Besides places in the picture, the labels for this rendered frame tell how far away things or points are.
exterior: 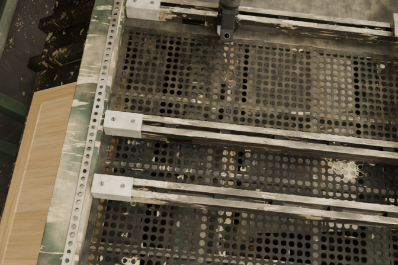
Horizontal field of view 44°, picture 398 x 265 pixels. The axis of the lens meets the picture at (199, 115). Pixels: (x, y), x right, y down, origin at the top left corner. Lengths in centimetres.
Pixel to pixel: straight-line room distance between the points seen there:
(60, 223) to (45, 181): 50
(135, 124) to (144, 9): 47
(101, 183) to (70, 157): 14
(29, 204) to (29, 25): 108
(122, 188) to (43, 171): 60
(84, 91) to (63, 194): 37
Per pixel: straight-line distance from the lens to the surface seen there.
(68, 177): 163
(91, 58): 180
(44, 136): 219
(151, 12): 189
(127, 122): 165
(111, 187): 158
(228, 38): 173
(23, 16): 279
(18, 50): 271
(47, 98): 228
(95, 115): 169
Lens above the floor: 202
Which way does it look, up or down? 31 degrees down
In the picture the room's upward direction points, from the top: 80 degrees clockwise
